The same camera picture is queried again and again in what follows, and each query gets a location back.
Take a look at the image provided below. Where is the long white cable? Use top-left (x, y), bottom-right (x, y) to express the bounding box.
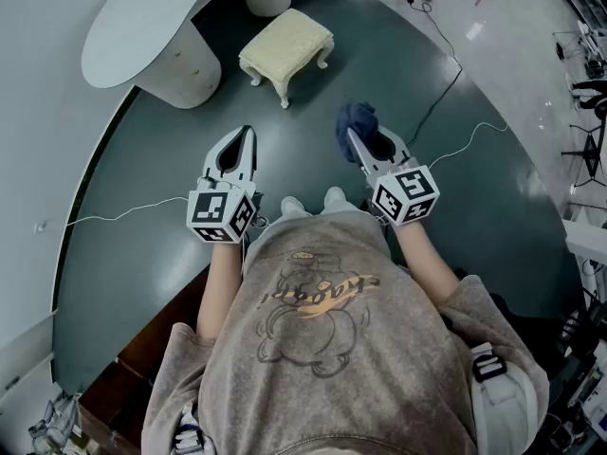
top-left (428, 120), bottom-right (509, 170)
top-left (35, 195), bottom-right (191, 232)

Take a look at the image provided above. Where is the dark blue cloth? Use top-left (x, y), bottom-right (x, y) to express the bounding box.
top-left (335, 101), bottom-right (380, 164)

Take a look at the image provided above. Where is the white strap with black buckle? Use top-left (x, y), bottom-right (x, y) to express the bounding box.
top-left (471, 341), bottom-right (542, 455)
top-left (172, 398), bottom-right (211, 455)

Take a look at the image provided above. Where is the white shoe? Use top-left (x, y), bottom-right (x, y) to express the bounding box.
top-left (322, 186), bottom-right (349, 210)
top-left (280, 195), bottom-right (313, 218)

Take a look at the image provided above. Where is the person's left forearm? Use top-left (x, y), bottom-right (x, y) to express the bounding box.
top-left (195, 241), bottom-right (248, 344)

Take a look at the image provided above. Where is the white curved table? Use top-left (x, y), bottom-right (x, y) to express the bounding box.
top-left (81, 0), bottom-right (293, 111)

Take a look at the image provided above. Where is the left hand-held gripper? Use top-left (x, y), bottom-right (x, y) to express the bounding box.
top-left (186, 124), bottom-right (265, 245)

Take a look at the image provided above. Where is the cream upholstered footstool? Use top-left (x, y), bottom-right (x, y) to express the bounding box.
top-left (238, 8), bottom-right (335, 110)

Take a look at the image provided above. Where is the white side table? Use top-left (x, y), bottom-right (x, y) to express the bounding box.
top-left (562, 219), bottom-right (607, 267)

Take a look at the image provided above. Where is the black cable with adapter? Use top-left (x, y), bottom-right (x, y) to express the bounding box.
top-left (405, 0), bottom-right (465, 146)

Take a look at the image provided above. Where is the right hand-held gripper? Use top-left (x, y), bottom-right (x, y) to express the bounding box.
top-left (345, 125), bottom-right (441, 227)

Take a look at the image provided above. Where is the person's right forearm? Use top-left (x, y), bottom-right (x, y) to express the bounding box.
top-left (391, 222), bottom-right (461, 311)

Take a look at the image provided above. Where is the brown printed shirt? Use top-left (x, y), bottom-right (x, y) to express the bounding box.
top-left (140, 209), bottom-right (551, 455)

